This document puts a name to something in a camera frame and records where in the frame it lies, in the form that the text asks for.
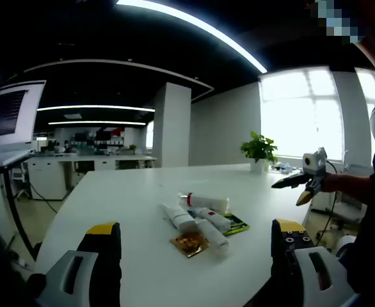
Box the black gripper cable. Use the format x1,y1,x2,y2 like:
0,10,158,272
315,161,339,239

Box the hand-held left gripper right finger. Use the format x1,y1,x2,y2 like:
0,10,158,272
270,219,360,307

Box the white skincare tube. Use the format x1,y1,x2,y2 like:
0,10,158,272
160,203,198,231

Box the potted green plant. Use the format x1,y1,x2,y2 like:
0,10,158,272
240,130,280,175

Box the gold skincare sachet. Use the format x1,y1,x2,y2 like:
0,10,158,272
170,232,211,260

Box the black-legged standing desk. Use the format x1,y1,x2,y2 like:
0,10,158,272
0,150,38,260

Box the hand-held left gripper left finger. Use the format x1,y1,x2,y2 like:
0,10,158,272
35,222,122,307

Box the white mesh office chair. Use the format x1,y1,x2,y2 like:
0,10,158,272
11,162,29,201

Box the long ceiling light strip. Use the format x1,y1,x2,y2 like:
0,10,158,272
115,0,268,74

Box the large bright window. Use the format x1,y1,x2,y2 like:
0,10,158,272
259,66,345,162
355,67,375,111

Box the skincare bottle red collar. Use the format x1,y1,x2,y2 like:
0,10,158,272
177,191,232,212

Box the green skincare sachet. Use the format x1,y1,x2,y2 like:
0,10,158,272
222,214,251,237

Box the white office counter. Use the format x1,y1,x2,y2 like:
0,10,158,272
27,153,158,201

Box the person's right hand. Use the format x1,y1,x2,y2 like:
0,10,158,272
320,174,339,194

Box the plain white skincare bottle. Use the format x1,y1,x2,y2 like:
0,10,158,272
195,219,230,256

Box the skincare bottle red label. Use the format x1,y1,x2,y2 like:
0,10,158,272
187,207,232,230

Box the white round object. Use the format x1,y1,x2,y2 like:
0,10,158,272
336,235,357,258

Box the blue and white items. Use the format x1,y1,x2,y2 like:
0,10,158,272
272,161,303,175

